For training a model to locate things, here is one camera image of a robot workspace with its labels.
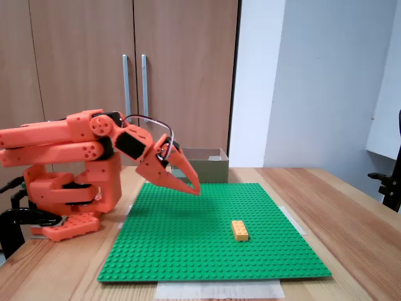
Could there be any green lego baseplate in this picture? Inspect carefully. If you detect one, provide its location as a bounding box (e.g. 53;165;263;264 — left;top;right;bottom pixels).
96;182;333;283

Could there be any black cable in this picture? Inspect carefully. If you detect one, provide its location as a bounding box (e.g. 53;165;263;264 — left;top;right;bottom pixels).
0;176;26;194

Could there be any yellow lego block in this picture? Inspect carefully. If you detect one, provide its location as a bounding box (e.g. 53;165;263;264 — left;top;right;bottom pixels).
231;220;251;242

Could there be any gripper servo cable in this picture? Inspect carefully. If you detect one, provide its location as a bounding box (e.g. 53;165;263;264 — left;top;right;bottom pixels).
120;114;175;161

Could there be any black table clamp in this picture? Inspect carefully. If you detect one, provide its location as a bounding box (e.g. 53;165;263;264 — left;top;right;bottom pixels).
0;187;65;261

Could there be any brown cardboard box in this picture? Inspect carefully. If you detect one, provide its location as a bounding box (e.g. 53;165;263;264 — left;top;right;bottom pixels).
170;147;230;186

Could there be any wooden cabinet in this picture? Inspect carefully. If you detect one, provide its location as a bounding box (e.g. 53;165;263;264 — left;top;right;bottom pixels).
0;0;242;169

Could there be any masking tape strip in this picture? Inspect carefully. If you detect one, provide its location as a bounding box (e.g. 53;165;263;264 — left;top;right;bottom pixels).
117;205;134;230
283;205;308;236
155;280;286;300

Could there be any metal cabinet handle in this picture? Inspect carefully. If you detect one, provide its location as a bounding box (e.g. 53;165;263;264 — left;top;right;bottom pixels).
140;53;150;119
122;54;132;119

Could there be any black chair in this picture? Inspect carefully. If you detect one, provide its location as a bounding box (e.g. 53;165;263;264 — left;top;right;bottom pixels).
367;108;401;214

